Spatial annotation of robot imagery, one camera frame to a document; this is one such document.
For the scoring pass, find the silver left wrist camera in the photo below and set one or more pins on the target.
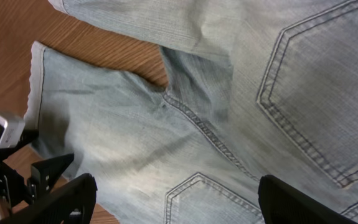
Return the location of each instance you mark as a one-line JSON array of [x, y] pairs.
[[12, 128]]

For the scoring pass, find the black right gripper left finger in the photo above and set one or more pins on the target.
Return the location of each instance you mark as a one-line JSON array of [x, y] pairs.
[[72, 203]]

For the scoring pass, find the light blue denim shorts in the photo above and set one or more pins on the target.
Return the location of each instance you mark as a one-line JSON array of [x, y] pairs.
[[255, 87]]

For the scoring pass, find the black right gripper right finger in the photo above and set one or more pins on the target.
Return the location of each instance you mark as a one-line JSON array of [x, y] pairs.
[[281, 203]]

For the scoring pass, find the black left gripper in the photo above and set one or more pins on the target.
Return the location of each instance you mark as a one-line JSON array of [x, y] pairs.
[[44, 174]]

